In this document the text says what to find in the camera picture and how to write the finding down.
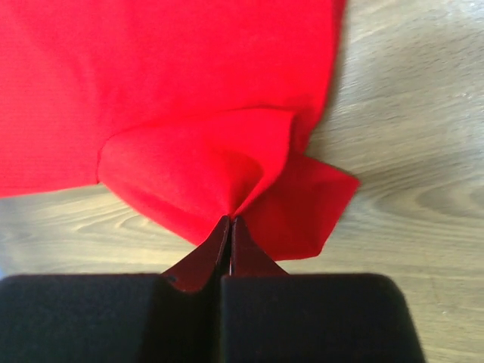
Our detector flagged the bright red t shirt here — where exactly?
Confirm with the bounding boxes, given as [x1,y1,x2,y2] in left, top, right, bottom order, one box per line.
[1,1,358,260]

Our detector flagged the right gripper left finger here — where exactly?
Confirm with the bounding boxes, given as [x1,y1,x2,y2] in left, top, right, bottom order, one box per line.
[1,217,231,362]

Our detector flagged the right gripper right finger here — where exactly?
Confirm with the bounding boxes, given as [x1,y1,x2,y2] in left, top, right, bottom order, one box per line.
[220,219,425,362]

